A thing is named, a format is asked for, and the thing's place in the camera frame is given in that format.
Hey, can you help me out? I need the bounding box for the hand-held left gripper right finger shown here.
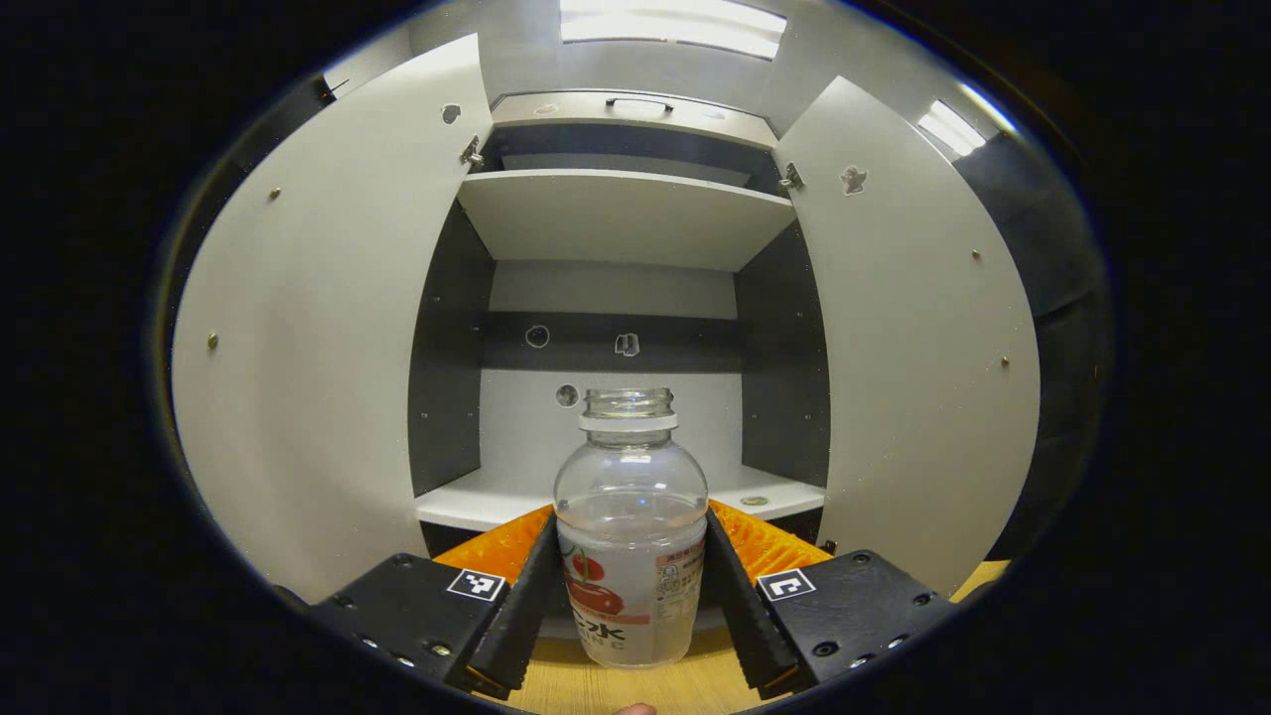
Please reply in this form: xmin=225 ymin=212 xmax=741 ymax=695
xmin=700 ymin=499 xmax=959 ymax=701

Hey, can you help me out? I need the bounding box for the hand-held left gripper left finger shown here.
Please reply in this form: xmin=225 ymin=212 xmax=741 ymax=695
xmin=298 ymin=504 xmax=572 ymax=701

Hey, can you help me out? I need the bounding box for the clear plastic bottle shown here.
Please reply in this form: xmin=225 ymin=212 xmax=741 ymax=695
xmin=553 ymin=387 xmax=710 ymax=669

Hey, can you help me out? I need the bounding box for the white cabinet door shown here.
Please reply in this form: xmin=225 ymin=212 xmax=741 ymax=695
xmin=171 ymin=33 xmax=495 ymax=605
xmin=775 ymin=76 xmax=1042 ymax=597

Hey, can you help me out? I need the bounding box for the white cabinet shelf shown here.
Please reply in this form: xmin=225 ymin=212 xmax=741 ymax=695
xmin=415 ymin=462 xmax=827 ymax=532
xmin=457 ymin=169 xmax=797 ymax=272

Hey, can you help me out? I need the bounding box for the white cabinet drawer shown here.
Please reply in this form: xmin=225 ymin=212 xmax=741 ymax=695
xmin=492 ymin=91 xmax=778 ymax=150

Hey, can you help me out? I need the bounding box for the black backdrop cloth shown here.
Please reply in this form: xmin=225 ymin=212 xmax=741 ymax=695
xmin=159 ymin=74 xmax=1111 ymax=567

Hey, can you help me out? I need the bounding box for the small ceiling light panel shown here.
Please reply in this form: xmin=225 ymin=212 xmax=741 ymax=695
xmin=918 ymin=94 xmax=1016 ymax=157

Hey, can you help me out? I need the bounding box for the large ceiling light panel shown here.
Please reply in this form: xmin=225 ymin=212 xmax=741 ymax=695
xmin=561 ymin=0 xmax=787 ymax=59

